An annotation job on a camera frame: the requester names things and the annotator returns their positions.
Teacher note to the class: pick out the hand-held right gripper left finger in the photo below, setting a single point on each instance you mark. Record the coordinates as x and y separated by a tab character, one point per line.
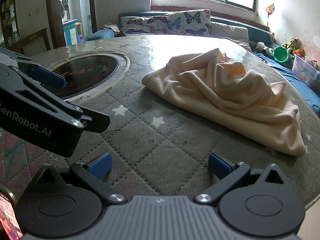
100	165

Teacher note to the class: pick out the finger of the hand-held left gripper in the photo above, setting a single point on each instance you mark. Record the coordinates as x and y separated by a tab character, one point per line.
95	121
47	77

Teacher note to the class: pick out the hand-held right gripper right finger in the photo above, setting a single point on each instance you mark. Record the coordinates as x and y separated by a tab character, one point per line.
219	165

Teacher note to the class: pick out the cream garment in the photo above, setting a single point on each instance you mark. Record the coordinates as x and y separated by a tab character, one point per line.
237	105

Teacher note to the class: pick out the wooden counter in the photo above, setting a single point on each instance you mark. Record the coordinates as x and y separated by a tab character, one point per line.
27	36

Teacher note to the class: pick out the round black induction cooktop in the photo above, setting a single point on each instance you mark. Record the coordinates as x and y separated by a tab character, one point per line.
95	67

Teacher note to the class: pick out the blue and white cabinet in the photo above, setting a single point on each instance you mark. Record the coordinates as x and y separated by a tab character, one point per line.
70	32

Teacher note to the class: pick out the purple stool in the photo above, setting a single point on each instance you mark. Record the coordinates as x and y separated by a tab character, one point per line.
81	38

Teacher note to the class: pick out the orange container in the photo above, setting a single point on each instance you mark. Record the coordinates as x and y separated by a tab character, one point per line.
78	27

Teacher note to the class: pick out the wooden shelf cabinet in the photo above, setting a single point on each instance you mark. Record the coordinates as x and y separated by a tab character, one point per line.
10	15

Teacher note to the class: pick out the hanging cloth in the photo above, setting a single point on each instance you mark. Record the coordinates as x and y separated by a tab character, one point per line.
65	5

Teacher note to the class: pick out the beige cloth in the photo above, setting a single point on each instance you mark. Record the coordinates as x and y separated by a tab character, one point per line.
111	27

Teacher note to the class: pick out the phone with red screen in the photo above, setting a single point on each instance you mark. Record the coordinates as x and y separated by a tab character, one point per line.
7	212

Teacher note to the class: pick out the butterfly print cushion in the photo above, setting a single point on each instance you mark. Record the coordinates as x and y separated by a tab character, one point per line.
142	23
190	22

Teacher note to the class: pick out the blue seat cover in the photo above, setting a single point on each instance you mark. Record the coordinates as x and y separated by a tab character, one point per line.
295	87

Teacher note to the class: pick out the clear plastic storage box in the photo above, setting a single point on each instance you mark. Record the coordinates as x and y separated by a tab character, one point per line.
303	72

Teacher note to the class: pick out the green plastic bucket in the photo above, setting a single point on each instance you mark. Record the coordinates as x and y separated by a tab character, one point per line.
281	54

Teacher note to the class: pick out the beige cushion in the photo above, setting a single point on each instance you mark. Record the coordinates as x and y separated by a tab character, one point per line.
230	32

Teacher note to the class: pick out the colourful pinwheel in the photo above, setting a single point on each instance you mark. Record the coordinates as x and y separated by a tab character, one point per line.
270	10

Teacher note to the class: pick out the wooden door frame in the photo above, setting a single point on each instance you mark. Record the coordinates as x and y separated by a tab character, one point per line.
53	12

